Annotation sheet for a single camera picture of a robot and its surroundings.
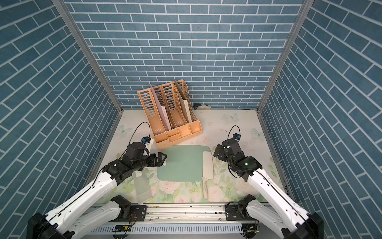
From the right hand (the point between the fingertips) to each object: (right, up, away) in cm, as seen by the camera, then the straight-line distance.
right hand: (222, 151), depth 79 cm
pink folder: (-34, +22, +4) cm, 40 cm away
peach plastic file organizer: (-35, +31, +33) cm, 57 cm away
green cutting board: (-22, -11, +15) cm, 29 cm away
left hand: (-31, -3, -1) cm, 32 cm away
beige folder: (-21, +27, +7) cm, 35 cm away
